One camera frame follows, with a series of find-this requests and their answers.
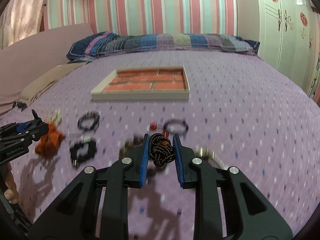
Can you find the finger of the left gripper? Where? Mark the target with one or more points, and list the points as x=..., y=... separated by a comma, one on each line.
x=13, y=127
x=37, y=119

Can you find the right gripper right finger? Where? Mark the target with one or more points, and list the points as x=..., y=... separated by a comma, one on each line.
x=227, y=203

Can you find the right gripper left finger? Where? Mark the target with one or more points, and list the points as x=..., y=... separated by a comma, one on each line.
x=95, y=198

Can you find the cream flower scrunchie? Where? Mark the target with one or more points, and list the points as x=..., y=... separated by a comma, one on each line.
x=56, y=118

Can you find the orange fabric scrunchie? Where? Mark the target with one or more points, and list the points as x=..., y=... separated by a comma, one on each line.
x=49, y=144

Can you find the black scrunchie with bell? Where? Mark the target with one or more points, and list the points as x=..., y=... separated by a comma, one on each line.
x=83, y=151

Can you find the black hair tie red beads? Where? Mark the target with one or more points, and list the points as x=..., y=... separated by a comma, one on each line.
x=172, y=126

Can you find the brick-pattern jewelry tray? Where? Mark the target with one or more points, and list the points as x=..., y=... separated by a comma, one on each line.
x=167, y=83

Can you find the person's left hand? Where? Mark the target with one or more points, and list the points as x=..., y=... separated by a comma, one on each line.
x=11, y=193

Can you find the tan folded blanket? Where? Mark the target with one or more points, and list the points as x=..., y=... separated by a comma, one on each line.
x=35, y=89

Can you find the pink headboard cushion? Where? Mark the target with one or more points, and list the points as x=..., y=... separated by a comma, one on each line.
x=28, y=59

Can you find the patchwork striped pillow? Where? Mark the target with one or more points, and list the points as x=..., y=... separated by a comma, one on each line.
x=108, y=43

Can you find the purple diamond-pattern bedspread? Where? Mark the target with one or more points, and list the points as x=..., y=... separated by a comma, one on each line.
x=250, y=115

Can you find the pink floral curtain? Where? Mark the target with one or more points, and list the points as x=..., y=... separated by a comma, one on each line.
x=20, y=19

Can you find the white wardrobe with decals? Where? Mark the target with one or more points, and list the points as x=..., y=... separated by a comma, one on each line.
x=287, y=38

